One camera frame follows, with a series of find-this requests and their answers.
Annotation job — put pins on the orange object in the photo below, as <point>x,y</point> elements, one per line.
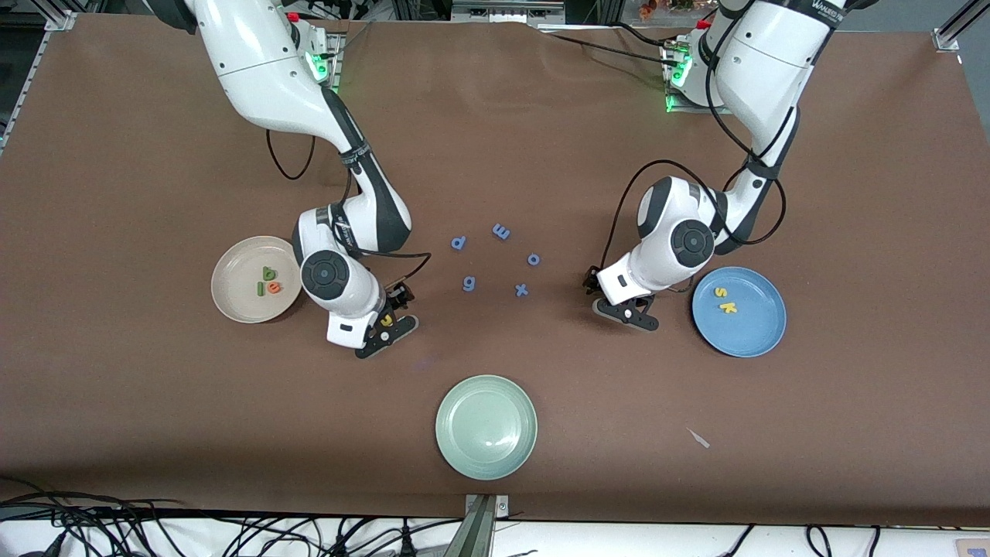
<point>648,8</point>

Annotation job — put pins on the aluminium corner profile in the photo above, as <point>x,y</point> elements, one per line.
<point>60,21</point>
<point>947,35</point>

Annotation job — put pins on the beige brown plate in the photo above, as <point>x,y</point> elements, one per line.
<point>236,286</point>

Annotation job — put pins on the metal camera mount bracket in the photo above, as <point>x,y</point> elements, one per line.
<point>479,526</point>

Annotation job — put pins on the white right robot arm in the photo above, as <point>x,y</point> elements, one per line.
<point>263,70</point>

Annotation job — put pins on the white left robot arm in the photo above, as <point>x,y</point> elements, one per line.
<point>766,62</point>

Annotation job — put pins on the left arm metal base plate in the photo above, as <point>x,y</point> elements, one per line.
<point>681,107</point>

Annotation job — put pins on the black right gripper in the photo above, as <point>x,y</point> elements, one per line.
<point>398,297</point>

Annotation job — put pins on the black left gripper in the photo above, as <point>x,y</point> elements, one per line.
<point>593,281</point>

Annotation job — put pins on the blue plate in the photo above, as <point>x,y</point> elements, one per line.
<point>754,325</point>

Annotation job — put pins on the yellow letter k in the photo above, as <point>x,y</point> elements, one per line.
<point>727,307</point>

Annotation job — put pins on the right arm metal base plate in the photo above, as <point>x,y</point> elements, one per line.
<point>334,70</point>

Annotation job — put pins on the pale green plate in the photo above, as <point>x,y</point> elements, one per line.
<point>486,427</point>

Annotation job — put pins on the grey power strip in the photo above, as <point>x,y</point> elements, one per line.
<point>506,11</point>

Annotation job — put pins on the small white paper scrap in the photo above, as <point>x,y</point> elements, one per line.
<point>698,438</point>

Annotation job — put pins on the blue letter m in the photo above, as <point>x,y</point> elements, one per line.
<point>501,231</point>

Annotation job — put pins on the green letter b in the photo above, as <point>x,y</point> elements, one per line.
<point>269,274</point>

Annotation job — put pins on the blue letter p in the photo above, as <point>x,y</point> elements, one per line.
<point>459,243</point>

